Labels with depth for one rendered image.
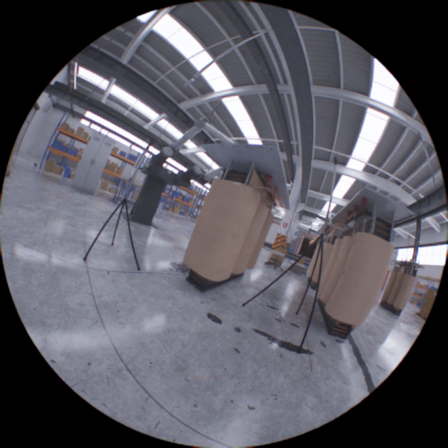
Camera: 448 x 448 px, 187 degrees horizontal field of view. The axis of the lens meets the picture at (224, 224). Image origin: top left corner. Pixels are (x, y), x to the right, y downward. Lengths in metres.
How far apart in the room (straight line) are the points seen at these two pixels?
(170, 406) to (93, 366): 0.34
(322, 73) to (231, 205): 9.54
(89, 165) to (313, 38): 10.79
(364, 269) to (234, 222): 1.41
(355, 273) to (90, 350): 2.00
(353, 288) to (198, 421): 1.56
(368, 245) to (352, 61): 9.33
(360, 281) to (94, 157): 6.39
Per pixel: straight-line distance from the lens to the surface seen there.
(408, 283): 5.93
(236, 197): 1.14
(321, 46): 9.51
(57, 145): 9.03
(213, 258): 1.16
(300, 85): 4.49
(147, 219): 3.41
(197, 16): 10.85
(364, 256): 1.66
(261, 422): 0.85
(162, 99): 7.88
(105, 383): 0.75
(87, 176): 5.34
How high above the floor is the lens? 0.72
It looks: 1 degrees down
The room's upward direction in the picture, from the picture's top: 21 degrees clockwise
